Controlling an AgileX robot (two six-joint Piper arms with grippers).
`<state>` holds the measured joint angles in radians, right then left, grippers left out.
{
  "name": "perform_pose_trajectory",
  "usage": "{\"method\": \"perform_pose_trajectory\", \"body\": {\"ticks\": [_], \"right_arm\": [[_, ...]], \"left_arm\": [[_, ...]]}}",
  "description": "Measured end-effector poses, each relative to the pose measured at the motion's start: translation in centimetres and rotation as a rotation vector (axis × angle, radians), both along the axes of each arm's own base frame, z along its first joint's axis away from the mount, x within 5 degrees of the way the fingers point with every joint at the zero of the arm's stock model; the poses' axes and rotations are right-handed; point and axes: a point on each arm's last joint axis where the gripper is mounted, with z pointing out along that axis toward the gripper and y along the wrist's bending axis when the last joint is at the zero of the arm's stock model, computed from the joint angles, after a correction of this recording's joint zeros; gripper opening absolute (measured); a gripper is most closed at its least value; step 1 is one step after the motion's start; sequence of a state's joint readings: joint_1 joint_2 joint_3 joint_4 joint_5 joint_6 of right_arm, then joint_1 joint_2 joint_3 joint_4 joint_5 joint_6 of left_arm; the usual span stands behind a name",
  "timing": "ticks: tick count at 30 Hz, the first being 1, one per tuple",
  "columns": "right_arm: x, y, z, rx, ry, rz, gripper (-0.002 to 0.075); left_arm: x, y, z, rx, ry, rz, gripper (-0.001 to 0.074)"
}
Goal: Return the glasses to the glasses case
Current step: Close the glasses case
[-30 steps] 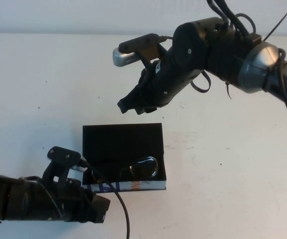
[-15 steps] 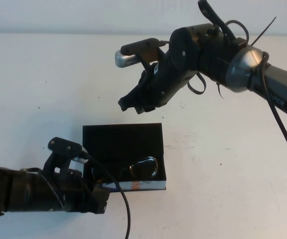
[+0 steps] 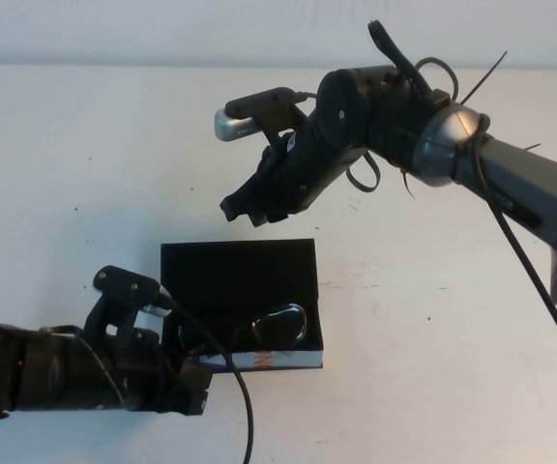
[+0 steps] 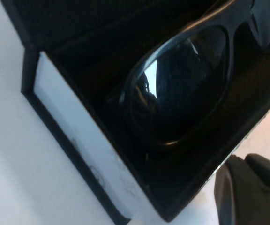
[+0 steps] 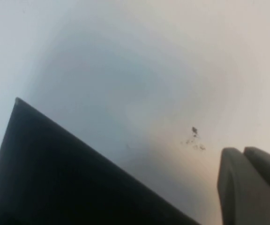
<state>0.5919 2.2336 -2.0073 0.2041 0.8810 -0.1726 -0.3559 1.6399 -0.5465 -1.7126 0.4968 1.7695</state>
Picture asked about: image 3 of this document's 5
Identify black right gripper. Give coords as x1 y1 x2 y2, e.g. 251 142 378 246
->
220 115 367 229

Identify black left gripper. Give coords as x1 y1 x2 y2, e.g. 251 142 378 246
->
82 331 213 418

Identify black glasses case box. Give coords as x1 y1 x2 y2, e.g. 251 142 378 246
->
160 238 327 376

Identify black framed glasses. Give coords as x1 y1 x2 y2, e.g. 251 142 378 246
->
176 302 309 353

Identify black zip tie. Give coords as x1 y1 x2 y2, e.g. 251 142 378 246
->
461 50 510 105
397 166 418 200

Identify black left camera cable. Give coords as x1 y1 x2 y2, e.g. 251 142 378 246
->
160 289 255 464

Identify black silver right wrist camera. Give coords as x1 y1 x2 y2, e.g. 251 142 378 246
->
214 86 302 144

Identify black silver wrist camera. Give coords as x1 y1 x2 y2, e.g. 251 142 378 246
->
214 86 302 144
92 264 176 320

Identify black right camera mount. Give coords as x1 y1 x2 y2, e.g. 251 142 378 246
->
258 103 311 160

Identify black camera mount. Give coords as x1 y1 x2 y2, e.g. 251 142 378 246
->
258 103 311 160
82 297 163 350

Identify black flat strap loop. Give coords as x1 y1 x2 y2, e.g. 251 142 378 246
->
344 152 382 195

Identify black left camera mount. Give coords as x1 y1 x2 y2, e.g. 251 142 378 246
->
82 297 163 350

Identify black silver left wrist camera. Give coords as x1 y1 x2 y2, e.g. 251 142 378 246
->
92 264 176 320

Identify thick black cable loop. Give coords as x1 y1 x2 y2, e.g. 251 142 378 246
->
367 19 437 96

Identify long black arm cable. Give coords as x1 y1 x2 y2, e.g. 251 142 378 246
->
469 113 557 386

